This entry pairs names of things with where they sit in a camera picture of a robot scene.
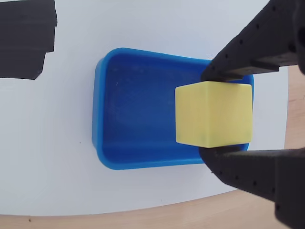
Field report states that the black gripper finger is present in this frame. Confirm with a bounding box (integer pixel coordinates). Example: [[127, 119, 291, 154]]
[[201, 0, 305, 83], [198, 145, 305, 229]]

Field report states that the yellow cube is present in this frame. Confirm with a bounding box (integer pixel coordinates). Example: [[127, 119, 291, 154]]
[[175, 81, 253, 148]]

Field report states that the blue rectangular bin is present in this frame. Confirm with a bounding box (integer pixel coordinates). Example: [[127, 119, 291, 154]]
[[91, 47, 255, 170]]

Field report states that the white board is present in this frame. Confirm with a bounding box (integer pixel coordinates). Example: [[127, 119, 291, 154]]
[[0, 0, 290, 217]]

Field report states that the black tape patch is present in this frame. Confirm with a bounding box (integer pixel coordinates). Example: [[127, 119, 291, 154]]
[[0, 0, 58, 81]]

